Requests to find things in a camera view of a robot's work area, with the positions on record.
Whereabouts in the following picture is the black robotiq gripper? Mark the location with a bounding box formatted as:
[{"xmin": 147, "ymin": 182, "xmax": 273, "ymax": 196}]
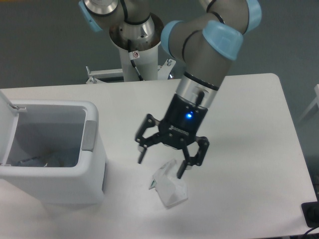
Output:
[{"xmin": 135, "ymin": 94, "xmax": 209, "ymax": 179}]

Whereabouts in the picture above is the white paper bag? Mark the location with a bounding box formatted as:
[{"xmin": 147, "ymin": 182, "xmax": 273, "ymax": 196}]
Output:
[{"xmin": 149, "ymin": 159, "xmax": 188, "ymax": 208}]

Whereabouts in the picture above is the clear plastic water bottle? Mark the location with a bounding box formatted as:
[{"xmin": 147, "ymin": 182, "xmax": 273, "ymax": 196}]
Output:
[{"xmin": 13, "ymin": 148, "xmax": 79, "ymax": 167}]

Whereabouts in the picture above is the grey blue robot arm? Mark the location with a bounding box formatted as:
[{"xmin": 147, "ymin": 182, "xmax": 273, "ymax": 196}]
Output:
[{"xmin": 79, "ymin": 0, "xmax": 262, "ymax": 178}]

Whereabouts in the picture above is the white open trash can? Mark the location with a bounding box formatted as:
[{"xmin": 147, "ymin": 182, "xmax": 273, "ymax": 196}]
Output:
[{"xmin": 0, "ymin": 95, "xmax": 107, "ymax": 204}]

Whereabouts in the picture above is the white furniture leg at right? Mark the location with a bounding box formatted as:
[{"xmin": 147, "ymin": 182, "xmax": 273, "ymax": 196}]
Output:
[{"xmin": 298, "ymin": 84, "xmax": 319, "ymax": 124}]

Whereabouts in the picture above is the black device at table edge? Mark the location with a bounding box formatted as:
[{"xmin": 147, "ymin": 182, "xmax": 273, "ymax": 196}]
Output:
[{"xmin": 301, "ymin": 201, "xmax": 319, "ymax": 228}]

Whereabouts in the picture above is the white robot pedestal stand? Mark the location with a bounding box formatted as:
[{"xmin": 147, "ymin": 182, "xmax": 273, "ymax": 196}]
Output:
[{"xmin": 86, "ymin": 13, "xmax": 177, "ymax": 84}]

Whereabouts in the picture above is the black cable on pedestal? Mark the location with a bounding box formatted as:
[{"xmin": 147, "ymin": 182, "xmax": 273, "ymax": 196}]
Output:
[{"xmin": 127, "ymin": 39, "xmax": 145, "ymax": 82}]

